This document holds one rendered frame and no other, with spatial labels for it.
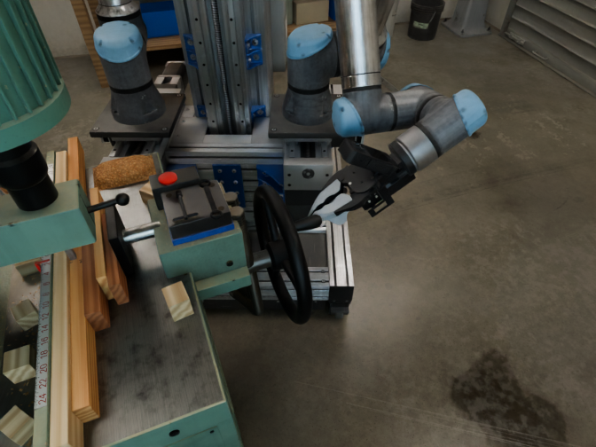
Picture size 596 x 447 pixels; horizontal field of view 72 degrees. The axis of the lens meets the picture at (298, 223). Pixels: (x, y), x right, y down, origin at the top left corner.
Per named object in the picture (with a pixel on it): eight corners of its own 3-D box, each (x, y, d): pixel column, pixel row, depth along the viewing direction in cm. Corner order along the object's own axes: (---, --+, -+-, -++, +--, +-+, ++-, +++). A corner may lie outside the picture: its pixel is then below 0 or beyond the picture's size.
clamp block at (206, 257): (247, 268, 73) (243, 233, 67) (171, 291, 70) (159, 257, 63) (226, 215, 83) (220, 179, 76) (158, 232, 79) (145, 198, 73)
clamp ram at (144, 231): (171, 263, 69) (158, 226, 63) (125, 277, 67) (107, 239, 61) (162, 228, 75) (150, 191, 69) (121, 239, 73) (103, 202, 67)
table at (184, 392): (295, 395, 60) (295, 377, 56) (73, 484, 52) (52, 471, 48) (203, 162, 100) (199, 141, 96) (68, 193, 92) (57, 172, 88)
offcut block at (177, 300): (194, 313, 63) (189, 298, 60) (174, 322, 62) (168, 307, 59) (186, 295, 66) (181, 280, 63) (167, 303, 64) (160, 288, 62)
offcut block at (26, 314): (18, 318, 74) (9, 308, 72) (36, 308, 76) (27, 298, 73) (25, 331, 72) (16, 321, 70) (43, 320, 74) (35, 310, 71)
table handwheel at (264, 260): (265, 222, 102) (307, 333, 91) (184, 244, 97) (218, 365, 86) (273, 152, 77) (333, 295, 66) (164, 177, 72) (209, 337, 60)
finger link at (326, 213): (325, 242, 79) (365, 214, 78) (312, 228, 75) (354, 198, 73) (319, 231, 81) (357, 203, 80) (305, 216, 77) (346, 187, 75)
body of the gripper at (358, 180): (370, 221, 79) (423, 184, 77) (353, 198, 72) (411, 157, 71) (351, 195, 84) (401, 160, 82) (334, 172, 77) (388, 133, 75)
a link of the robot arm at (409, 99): (379, 84, 84) (403, 99, 75) (429, 78, 86) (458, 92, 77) (376, 121, 88) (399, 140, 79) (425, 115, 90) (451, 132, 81)
